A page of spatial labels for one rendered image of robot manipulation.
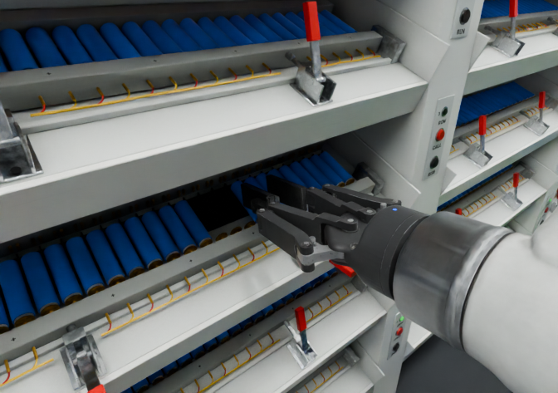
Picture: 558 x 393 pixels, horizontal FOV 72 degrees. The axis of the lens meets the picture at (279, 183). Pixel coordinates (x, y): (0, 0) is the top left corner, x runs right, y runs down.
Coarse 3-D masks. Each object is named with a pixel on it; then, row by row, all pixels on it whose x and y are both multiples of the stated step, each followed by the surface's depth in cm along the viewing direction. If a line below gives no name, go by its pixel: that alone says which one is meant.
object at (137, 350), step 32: (288, 160) 60; (352, 160) 63; (384, 160) 58; (384, 192) 59; (416, 192) 55; (256, 256) 47; (288, 256) 48; (192, 288) 42; (224, 288) 43; (256, 288) 44; (288, 288) 47; (128, 320) 38; (160, 320) 39; (192, 320) 39; (224, 320) 41; (128, 352) 36; (160, 352) 37; (32, 384) 32; (64, 384) 33; (128, 384) 37
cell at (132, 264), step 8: (112, 224) 43; (120, 224) 43; (112, 232) 42; (120, 232) 42; (112, 240) 42; (120, 240) 42; (128, 240) 42; (120, 248) 41; (128, 248) 41; (120, 256) 41; (128, 256) 40; (136, 256) 41; (128, 264) 40; (136, 264) 40; (128, 272) 40
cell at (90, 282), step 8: (72, 240) 40; (80, 240) 41; (72, 248) 40; (80, 248) 40; (72, 256) 39; (80, 256) 39; (88, 256) 40; (80, 264) 39; (88, 264) 39; (80, 272) 38; (88, 272) 38; (96, 272) 39; (80, 280) 38; (88, 280) 38; (96, 280) 38; (88, 288) 38
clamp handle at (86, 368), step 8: (80, 360) 33; (88, 360) 33; (80, 368) 32; (88, 368) 32; (88, 376) 31; (96, 376) 31; (88, 384) 31; (96, 384) 31; (88, 392) 30; (96, 392) 30; (104, 392) 30
